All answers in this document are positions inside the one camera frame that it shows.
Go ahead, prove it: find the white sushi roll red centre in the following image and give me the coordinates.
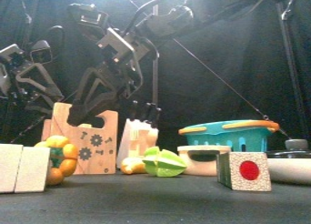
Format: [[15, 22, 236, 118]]
[[215, 151, 273, 192]]

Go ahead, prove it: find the wooden toolbox with gear print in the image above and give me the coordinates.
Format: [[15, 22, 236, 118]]
[[41, 101, 120, 176]]

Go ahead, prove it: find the white toy knife block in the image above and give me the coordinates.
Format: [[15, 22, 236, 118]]
[[115, 117, 160, 169]]

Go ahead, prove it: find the orange yellow toy pumpkin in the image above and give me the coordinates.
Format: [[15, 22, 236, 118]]
[[33, 134, 80, 187]]

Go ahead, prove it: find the white foam block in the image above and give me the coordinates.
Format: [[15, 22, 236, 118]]
[[0, 143, 24, 194], [13, 146, 52, 194]]

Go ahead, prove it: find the yellow toy banana piece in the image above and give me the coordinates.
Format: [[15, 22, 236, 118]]
[[119, 156, 148, 176]]

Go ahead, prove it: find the green toy starfruit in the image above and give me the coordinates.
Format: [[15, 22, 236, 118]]
[[141, 146, 188, 178]]

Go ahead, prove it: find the white toy bowl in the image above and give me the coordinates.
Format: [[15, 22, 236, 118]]
[[176, 144, 232, 178]]

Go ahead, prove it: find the black pot lid grey knob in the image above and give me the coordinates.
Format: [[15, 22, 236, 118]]
[[264, 138, 311, 159]]

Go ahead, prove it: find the white toy pot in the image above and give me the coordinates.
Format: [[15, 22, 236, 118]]
[[264, 157, 311, 187]]

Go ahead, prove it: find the black toy knife handle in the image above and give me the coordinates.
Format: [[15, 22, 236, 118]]
[[139, 102, 153, 123], [149, 107, 163, 129], [127, 100, 140, 122]]

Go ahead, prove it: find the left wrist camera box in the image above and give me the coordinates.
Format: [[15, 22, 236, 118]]
[[29, 39, 55, 66]]

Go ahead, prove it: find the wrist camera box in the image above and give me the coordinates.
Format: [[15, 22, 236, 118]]
[[65, 3, 112, 34], [29, 39, 55, 66]]

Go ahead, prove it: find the vertical metal frame pole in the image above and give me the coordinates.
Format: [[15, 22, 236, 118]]
[[152, 0, 160, 113]]

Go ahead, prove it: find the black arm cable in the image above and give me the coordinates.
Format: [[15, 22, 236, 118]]
[[121, 0, 181, 36]]

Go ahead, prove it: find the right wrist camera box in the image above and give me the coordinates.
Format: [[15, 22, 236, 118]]
[[65, 3, 112, 34]]

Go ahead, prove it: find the thin diagonal cable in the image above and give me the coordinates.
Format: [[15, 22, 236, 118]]
[[116, 0, 293, 140]]

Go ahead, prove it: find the teal basket with orange handles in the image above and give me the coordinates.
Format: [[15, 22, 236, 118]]
[[177, 119, 281, 153]]

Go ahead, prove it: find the dark metal frame post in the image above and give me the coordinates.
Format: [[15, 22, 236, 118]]
[[276, 0, 309, 140]]

